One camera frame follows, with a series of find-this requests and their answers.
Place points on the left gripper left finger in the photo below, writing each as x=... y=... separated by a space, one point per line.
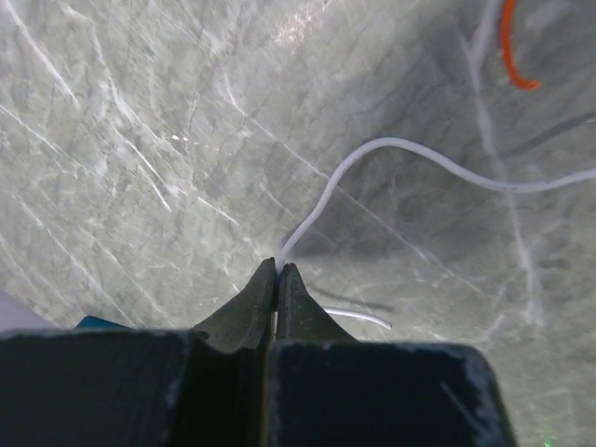
x=115 y=386

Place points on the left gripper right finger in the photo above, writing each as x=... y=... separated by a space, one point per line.
x=325 y=388

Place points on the blue toy brick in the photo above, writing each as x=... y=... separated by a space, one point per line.
x=95 y=323

